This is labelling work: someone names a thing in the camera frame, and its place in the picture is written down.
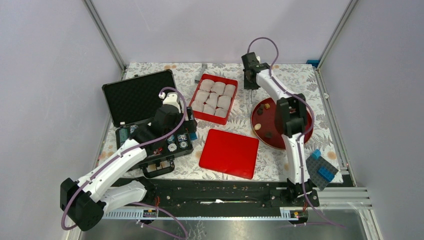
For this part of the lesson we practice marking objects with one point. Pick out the white oval chocolate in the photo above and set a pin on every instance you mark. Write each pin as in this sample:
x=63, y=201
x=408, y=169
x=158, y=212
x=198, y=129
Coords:
x=257, y=126

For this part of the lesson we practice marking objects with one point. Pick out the white paper cup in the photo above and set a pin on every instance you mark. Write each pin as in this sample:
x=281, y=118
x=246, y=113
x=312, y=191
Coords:
x=224, y=102

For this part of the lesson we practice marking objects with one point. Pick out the small light blue lego brick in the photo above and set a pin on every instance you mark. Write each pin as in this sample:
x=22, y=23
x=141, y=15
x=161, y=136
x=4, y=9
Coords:
x=316, y=154

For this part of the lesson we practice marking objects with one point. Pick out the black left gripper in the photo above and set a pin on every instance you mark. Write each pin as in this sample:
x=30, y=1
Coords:
x=189, y=125

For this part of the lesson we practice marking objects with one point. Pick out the dark red round tray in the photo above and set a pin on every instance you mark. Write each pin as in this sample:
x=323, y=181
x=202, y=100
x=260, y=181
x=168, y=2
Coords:
x=264, y=113

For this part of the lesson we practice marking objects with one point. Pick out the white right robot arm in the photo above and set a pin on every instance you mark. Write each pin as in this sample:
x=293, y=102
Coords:
x=290, y=120

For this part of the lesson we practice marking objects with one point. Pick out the red tin box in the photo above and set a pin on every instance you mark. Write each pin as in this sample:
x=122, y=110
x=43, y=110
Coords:
x=205, y=98

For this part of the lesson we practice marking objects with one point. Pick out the black poker chip case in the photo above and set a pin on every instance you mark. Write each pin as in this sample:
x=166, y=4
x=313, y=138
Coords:
x=132, y=104

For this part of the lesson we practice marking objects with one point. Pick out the blue lego brick on baseplate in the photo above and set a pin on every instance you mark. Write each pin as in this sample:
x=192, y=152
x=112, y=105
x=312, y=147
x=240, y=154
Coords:
x=326, y=174

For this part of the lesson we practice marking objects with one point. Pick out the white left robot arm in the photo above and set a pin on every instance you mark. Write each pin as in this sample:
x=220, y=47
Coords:
x=84, y=201

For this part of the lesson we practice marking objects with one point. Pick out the red tin lid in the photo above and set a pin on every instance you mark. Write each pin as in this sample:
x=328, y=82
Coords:
x=230, y=153

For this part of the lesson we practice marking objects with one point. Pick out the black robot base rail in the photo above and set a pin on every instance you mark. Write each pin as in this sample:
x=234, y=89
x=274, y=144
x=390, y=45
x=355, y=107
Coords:
x=223, y=199

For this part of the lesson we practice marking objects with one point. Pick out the grey metal bracket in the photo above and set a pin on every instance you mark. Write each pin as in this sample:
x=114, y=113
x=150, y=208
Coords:
x=197, y=77

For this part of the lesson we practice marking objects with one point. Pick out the grey lego baseplate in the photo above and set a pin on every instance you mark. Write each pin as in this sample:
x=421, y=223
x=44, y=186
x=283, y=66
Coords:
x=312, y=168

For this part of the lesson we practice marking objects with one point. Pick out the silver tweezers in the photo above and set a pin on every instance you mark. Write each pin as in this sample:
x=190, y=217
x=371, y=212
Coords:
x=251, y=96

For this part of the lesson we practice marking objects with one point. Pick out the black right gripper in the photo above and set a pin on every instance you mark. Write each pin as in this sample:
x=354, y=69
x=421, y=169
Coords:
x=247, y=86

